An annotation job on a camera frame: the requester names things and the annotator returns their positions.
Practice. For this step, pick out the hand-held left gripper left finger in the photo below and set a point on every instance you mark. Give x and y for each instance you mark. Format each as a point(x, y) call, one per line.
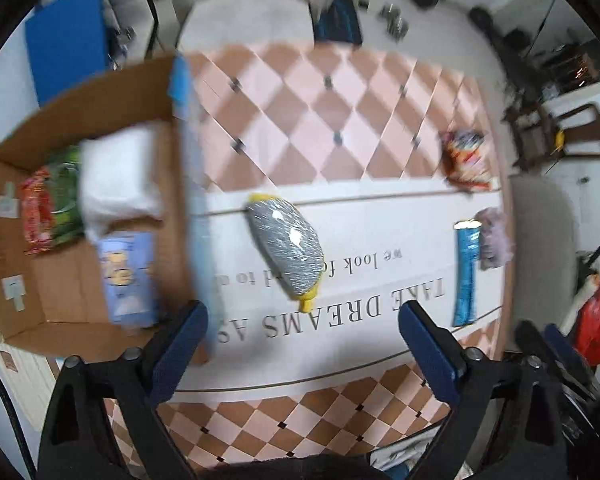
point(180, 347)

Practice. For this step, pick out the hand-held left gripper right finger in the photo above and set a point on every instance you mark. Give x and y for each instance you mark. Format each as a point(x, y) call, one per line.
point(430, 355)

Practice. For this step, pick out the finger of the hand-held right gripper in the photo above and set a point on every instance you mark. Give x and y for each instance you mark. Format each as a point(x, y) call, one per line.
point(570, 360)
point(535, 340)

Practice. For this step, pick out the brown cardboard box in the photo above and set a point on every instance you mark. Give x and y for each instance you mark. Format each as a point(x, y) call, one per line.
point(65, 285)

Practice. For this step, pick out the grey yellow sponge packet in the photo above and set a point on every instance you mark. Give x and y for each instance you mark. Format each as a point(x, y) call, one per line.
point(285, 245)

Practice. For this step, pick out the blue snack bar packet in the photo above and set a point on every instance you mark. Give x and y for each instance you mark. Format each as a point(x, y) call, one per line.
point(466, 275)

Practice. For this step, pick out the blue bear print packet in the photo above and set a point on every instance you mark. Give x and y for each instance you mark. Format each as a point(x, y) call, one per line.
point(127, 275)

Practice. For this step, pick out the white tissue packet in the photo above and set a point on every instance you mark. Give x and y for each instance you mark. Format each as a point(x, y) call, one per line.
point(117, 180)

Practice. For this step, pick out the green snack packet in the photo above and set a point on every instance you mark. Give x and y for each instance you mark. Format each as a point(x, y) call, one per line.
point(69, 195)

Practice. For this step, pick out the orange red snack packet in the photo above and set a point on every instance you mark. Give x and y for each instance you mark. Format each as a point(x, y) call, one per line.
point(464, 160)

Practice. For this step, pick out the dark wooden chair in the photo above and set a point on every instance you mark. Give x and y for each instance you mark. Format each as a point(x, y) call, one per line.
point(577, 130)

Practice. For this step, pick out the blue board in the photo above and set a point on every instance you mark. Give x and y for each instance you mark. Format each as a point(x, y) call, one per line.
point(65, 40)

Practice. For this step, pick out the white round-backed chair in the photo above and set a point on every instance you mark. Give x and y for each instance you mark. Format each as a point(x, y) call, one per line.
point(245, 17)

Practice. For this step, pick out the blue black bag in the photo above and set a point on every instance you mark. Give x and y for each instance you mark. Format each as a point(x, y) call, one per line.
point(337, 20)

